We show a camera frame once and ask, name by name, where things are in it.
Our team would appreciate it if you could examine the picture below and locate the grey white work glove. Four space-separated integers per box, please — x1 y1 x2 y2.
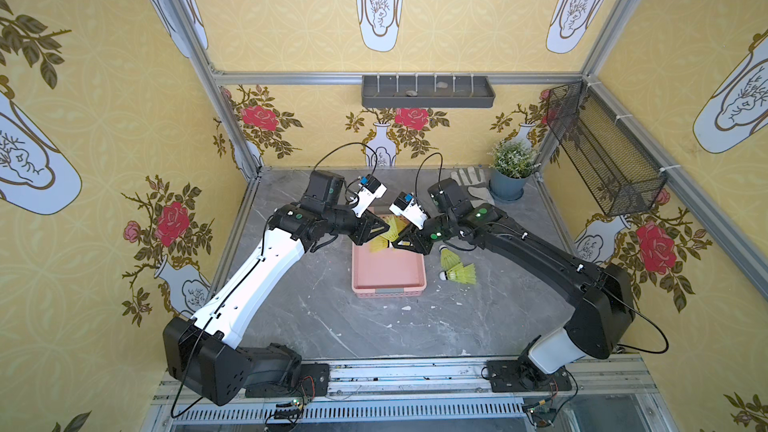
450 166 495 207

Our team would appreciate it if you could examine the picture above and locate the pink perforated storage basket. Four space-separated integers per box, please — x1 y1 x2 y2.
351 242 427 298

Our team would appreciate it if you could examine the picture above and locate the black wire mesh basket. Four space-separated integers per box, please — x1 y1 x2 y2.
546 82 667 216

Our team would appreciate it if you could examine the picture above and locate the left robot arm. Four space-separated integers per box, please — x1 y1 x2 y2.
163 171 389 406

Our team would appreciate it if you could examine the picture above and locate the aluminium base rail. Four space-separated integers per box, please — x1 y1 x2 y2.
140 355 677 431

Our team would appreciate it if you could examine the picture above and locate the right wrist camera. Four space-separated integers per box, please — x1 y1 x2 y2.
389 192 428 230

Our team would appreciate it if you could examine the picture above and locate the yellow shuttlecock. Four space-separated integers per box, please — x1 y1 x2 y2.
383 215 410 243
439 263 477 285
439 245 462 272
368 236 389 253

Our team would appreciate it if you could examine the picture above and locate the grey wall shelf tray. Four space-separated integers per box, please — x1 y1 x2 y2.
361 74 496 109

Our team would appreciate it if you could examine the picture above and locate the small circuit board right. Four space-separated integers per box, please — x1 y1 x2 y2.
523 400 557 431

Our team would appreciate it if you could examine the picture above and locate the small circuit board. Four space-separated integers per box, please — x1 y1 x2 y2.
523 400 557 431
271 399 305 423

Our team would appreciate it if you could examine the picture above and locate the green plant in blue pot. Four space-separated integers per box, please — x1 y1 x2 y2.
489 140 536 202

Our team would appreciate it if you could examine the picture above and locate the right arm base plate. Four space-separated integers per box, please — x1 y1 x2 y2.
482 360 574 395

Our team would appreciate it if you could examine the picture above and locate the small circuit board left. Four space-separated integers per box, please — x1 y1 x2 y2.
271 399 305 423

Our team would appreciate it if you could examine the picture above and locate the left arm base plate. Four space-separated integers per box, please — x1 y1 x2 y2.
243 362 330 398

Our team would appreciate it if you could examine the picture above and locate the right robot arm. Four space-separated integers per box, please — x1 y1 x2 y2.
389 179 636 382

